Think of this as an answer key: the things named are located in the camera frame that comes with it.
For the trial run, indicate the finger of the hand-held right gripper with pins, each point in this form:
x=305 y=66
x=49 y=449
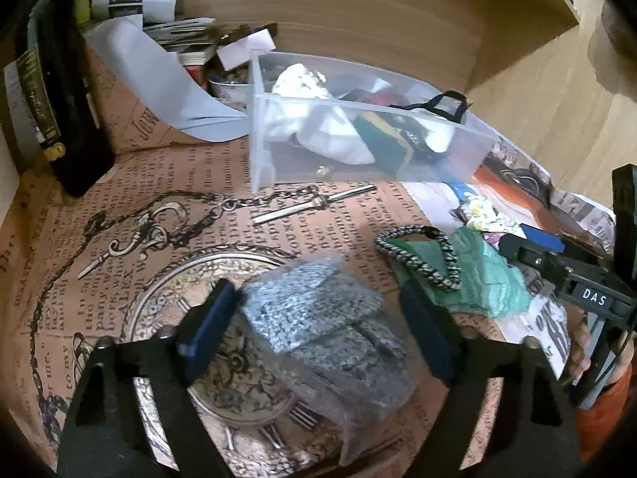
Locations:
x=542 y=238
x=527 y=254

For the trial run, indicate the green knit cloth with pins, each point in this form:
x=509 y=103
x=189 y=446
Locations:
x=485 y=274

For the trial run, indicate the round wooden object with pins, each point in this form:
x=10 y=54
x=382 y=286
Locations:
x=614 y=45

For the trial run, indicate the pale blue paper sheet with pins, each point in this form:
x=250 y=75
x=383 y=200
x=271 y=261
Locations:
x=159 y=79

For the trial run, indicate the black bottle with gold label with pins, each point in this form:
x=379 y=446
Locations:
x=64 y=109

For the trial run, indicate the person's right forearm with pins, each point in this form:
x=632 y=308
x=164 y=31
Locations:
x=609 y=418

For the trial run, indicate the orange cloth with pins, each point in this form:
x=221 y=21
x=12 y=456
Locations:
x=502 y=186

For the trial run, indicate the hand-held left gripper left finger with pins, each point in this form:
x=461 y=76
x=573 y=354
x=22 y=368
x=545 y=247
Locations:
x=215 y=316

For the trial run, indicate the small white box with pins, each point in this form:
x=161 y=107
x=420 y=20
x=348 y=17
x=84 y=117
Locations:
x=244 y=50

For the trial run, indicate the red black cloth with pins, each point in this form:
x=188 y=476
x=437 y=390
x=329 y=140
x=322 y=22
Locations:
x=371 y=95

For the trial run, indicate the floral print cloth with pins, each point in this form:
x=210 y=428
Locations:
x=485 y=211

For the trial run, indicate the stack of papers and magazines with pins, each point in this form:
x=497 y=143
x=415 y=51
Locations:
x=149 y=15

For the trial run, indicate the green yellow striped cloth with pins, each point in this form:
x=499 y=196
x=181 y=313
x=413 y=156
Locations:
x=393 y=139

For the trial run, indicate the person's right hand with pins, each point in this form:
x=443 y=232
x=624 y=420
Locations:
x=580 y=358

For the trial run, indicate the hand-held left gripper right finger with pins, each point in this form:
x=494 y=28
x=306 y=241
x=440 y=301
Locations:
x=423 y=328

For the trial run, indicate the grey knit socks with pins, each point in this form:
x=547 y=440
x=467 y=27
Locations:
x=323 y=323

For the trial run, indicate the clear plastic storage bin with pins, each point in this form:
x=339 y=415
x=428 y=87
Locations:
x=348 y=129

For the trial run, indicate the white cloth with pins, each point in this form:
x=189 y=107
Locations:
x=318 y=119

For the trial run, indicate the newspaper sheet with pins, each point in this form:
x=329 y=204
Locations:
x=577 y=209

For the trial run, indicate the vintage print brown paper cover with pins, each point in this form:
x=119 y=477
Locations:
x=149 y=219

